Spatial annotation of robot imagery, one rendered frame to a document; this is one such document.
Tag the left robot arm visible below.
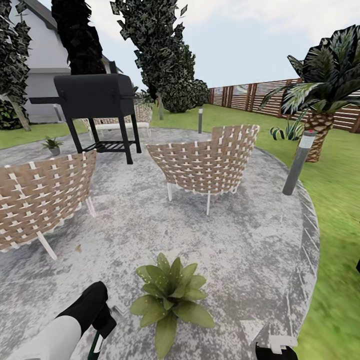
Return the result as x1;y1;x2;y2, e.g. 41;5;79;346
6;280;129;360

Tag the insectifuge atomizer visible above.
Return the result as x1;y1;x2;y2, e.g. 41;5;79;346
87;331;105;360

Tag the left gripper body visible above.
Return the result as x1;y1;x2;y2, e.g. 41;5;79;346
91;308;117;339

